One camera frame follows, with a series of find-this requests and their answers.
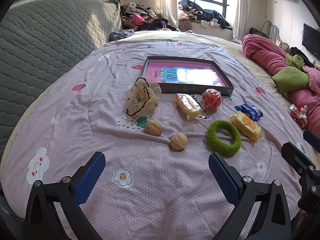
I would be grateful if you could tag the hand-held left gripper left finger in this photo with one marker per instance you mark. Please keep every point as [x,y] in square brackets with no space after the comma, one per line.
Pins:
[91,177]

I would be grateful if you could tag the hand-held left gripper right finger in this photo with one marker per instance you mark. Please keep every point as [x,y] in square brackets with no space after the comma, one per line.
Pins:
[222,176]

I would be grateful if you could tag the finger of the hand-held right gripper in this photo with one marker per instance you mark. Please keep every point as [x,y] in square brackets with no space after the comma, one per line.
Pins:
[312,138]
[296,158]

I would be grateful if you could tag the green fuzzy scrunchie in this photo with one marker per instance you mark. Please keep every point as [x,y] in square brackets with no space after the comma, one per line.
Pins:
[212,133]

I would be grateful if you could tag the walnut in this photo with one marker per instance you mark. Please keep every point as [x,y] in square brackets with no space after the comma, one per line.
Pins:
[178,142]
[153,128]

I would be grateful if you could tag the yellow cracker packet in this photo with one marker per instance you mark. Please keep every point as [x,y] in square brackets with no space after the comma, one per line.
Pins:
[188,105]
[247,126]

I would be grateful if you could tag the blue cookie packet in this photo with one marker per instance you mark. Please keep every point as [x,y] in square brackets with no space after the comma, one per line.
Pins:
[250,110]

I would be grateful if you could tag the red ball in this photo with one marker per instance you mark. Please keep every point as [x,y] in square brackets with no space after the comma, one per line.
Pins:
[212,101]

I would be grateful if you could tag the dark shallow cardboard box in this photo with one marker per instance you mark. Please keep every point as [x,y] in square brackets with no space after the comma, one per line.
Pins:
[195,88]

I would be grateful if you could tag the beige organza scrunchie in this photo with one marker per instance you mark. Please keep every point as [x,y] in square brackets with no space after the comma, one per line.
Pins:
[142,97]

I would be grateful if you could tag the clear red candy bag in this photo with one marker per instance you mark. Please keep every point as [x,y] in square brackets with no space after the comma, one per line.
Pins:
[293,111]

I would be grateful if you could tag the lilac strawberry printed blanket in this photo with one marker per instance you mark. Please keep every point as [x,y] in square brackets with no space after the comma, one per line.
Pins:
[150,195]

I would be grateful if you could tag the green fleece cloth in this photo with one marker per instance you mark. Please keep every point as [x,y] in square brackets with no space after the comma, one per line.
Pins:
[290,78]

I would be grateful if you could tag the black clothes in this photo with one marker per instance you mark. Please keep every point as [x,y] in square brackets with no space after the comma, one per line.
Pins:
[298,52]

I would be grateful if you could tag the pink rolled quilt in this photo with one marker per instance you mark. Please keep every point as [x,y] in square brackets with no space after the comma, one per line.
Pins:
[270,55]

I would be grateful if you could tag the black television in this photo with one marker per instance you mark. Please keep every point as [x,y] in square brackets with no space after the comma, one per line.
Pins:
[311,40]

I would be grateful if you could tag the black bag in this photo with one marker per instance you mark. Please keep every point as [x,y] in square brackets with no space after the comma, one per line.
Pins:
[258,32]

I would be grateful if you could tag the pink and blue printed sheet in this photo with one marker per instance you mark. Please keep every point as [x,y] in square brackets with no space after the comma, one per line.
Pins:
[160,72]

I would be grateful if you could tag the grey quilted headboard cover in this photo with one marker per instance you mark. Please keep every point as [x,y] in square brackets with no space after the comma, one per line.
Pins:
[45,45]

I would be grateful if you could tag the dark blue patterned cloth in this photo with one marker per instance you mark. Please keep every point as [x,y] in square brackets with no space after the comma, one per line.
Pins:
[121,35]

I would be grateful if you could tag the white curtain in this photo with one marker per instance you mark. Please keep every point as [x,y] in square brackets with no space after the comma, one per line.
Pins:
[240,10]
[166,0]

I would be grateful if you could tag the pile of mixed clothes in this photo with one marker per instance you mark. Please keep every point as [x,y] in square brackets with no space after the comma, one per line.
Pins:
[140,17]

